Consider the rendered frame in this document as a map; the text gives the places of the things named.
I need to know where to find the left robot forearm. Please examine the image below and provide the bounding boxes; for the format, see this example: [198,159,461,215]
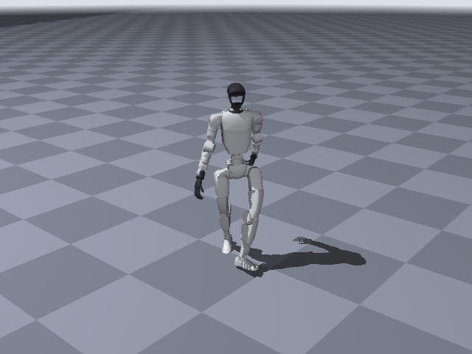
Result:
[250,141,261,157]

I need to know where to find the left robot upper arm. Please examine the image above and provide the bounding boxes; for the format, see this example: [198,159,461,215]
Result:
[250,110,263,144]

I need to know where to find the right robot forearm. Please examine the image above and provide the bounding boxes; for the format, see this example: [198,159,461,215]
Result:
[196,143,211,176]

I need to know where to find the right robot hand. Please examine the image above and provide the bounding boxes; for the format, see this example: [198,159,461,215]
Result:
[194,170,205,200]

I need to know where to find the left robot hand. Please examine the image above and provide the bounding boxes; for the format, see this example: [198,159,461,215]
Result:
[246,154,257,166]

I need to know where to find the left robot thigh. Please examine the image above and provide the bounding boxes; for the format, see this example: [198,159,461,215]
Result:
[242,165,264,224]

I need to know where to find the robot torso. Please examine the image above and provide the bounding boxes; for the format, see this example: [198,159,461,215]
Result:
[221,107,253,179]

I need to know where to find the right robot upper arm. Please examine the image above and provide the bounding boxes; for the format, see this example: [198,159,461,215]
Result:
[204,113,223,153]

